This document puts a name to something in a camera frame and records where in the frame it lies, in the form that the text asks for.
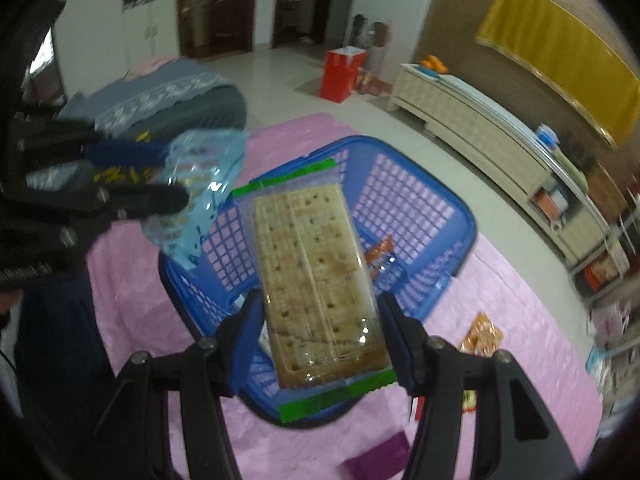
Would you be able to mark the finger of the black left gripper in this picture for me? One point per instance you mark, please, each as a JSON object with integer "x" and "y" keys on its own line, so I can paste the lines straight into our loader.
{"x": 105, "y": 154}
{"x": 120, "y": 204}

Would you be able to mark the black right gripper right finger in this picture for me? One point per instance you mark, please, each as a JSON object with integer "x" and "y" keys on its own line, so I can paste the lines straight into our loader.
{"x": 516, "y": 437}

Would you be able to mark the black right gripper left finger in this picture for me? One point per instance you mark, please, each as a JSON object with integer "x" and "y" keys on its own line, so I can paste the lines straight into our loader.
{"x": 132, "y": 438}

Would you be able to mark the light blue biscuit pack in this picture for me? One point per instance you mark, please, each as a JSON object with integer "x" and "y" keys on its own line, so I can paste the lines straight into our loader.
{"x": 206, "y": 163}

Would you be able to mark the purple snack packet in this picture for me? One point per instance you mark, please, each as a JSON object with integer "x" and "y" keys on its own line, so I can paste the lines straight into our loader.
{"x": 382, "y": 462}

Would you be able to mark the green-edged cracker pack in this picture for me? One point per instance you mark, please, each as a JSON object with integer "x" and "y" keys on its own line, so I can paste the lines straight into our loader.
{"x": 325, "y": 338}

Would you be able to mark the orange wafer snack packet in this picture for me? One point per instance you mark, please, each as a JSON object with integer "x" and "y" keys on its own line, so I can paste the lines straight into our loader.
{"x": 380, "y": 258}

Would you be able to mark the blue plastic basket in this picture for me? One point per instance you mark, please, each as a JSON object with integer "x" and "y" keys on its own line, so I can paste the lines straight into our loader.
{"x": 389, "y": 195}

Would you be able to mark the yellow-green snack sachet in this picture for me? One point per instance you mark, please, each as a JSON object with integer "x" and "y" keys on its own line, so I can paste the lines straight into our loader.
{"x": 469, "y": 401}

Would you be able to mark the orange snack sachet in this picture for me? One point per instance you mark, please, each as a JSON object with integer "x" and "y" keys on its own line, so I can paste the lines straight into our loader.
{"x": 483, "y": 337}

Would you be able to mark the grey queen cushion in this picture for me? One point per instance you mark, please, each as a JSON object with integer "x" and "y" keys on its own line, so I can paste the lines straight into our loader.
{"x": 180, "y": 95}

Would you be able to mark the pink quilted table cover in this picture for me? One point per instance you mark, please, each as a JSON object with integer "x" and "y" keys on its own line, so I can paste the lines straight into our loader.
{"x": 134, "y": 313}

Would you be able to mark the red paper bag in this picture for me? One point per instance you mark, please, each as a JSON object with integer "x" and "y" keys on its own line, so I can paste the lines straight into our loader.
{"x": 340, "y": 72}

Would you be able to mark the cream TV cabinet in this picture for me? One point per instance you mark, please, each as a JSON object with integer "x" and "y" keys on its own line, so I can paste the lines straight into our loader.
{"x": 506, "y": 151}

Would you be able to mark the blue tissue pack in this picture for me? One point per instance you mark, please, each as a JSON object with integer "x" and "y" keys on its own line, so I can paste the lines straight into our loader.
{"x": 547, "y": 137}

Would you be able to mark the pile of oranges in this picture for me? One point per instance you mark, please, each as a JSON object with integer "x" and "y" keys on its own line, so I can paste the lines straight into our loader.
{"x": 433, "y": 63}

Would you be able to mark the yellow cloth cover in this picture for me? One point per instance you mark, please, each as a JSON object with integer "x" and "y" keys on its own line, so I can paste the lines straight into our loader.
{"x": 570, "y": 58}

